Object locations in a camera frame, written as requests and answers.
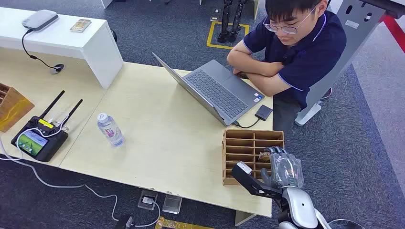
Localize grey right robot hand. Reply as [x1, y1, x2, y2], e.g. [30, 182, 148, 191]
[260, 146, 305, 190]

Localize wooden slotted card organizer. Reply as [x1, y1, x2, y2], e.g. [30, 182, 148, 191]
[222, 128, 285, 187]

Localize person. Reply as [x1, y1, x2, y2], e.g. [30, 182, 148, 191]
[226, 0, 347, 134]

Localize person's glasses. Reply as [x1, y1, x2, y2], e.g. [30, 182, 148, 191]
[262, 7, 317, 35]

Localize card with brown print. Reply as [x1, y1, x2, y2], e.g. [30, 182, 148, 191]
[70, 18, 92, 34]

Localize small black external drive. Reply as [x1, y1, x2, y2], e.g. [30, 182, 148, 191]
[255, 104, 273, 122]

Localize pale desk leg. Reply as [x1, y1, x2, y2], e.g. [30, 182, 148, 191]
[234, 210, 257, 227]

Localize grey open laptop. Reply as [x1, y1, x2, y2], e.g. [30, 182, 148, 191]
[151, 52, 266, 127]

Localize yellow patterned floor mat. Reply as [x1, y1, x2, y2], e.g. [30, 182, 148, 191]
[154, 216, 216, 229]

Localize floor socket with closed lid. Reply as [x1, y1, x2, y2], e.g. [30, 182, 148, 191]
[162, 194, 183, 215]

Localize floor socket with plug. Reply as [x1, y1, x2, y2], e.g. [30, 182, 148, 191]
[137, 189, 159, 211]

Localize grey metal stand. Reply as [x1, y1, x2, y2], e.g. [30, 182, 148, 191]
[294, 0, 387, 127]

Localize yellow floor tape square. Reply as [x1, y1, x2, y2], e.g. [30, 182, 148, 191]
[206, 21, 250, 51]

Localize black humanoid robot legs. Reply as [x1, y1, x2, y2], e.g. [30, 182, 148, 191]
[217, 0, 248, 44]

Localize black power adapter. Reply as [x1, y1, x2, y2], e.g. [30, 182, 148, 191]
[115, 215, 136, 229]

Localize small dark floor socket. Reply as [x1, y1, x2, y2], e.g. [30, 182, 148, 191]
[210, 7, 223, 22]

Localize red strip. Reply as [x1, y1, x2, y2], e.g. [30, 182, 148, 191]
[379, 14, 405, 54]

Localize clear plastic water bottle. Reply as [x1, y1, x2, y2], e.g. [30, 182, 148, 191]
[96, 112, 125, 148]

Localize white desk shelf riser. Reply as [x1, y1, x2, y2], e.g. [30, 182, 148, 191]
[0, 7, 124, 90]

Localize black remote controller with antennas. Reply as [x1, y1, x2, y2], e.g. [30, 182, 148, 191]
[11, 90, 84, 163]

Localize wooden box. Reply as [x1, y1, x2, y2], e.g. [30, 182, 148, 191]
[0, 83, 35, 133]

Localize grey flat router box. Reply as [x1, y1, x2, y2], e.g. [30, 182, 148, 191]
[21, 9, 60, 32]

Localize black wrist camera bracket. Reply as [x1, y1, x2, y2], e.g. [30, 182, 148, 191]
[231, 163, 283, 200]

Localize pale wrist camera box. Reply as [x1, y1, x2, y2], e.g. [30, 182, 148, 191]
[236, 161, 253, 176]

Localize short black drive cable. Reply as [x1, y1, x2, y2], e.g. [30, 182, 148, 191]
[234, 117, 261, 130]

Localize thin white floor cable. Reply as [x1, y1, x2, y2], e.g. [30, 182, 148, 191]
[327, 218, 365, 229]

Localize white plug cable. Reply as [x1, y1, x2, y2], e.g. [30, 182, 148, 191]
[132, 198, 161, 229]

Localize long white cable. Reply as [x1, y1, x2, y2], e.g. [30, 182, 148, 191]
[0, 111, 119, 222]

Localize grey desk cable grommet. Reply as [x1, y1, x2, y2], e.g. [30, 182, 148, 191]
[49, 63, 65, 75]

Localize black router cable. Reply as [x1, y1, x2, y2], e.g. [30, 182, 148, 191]
[21, 29, 60, 71]

